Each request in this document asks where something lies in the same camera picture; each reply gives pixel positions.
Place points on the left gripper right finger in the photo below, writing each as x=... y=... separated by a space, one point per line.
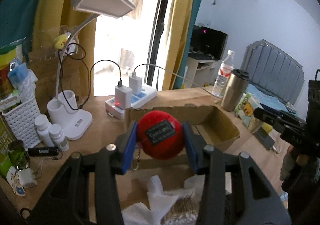
x=235 y=189

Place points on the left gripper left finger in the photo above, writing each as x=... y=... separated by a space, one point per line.
x=65 y=200

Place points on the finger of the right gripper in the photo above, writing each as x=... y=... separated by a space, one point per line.
x=279 y=118

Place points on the cotton swab bag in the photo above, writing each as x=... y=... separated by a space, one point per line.
x=185 y=210

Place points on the white cloth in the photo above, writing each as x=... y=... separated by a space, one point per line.
x=159 y=204

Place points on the red plush ball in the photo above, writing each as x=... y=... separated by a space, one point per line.
x=160 y=135

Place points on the person's right hand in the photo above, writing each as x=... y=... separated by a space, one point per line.
x=301 y=160

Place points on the black smartphone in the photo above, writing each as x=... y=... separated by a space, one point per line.
x=264 y=138

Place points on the yellow tissue pack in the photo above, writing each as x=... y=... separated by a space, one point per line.
x=245 y=111

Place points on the grey bed headboard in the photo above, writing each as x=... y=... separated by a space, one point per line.
x=277 y=74

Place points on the white plug adapter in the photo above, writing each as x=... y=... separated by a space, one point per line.
x=27 y=178

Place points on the steel travel tumbler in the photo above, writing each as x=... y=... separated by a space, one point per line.
x=234 y=89

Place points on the black flashlight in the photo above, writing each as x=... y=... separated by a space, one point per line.
x=43 y=152

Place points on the green glass bottle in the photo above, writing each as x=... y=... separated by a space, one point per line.
x=18 y=155

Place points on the brown cardboard box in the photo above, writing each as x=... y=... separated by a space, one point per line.
x=210 y=122

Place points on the clear water bottle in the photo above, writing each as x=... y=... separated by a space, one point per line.
x=224 y=73

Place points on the white pill bottle right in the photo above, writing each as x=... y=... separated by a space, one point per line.
x=58 y=137

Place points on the white pill bottle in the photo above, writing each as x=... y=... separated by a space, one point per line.
x=58 y=137
x=42 y=125

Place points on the white pill bottle left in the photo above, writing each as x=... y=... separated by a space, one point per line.
x=42 y=125

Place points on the green food package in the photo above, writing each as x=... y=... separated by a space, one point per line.
x=6 y=137

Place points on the white plastic basket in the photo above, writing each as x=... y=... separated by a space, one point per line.
x=21 y=122

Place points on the black monitor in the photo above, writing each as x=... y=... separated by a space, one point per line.
x=207 y=43

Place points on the white power strip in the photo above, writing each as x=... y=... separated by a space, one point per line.
x=137 y=101

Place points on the yellow lid can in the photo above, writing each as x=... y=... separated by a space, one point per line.
x=6 y=87

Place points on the white charger with black cable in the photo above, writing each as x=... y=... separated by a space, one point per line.
x=122 y=97

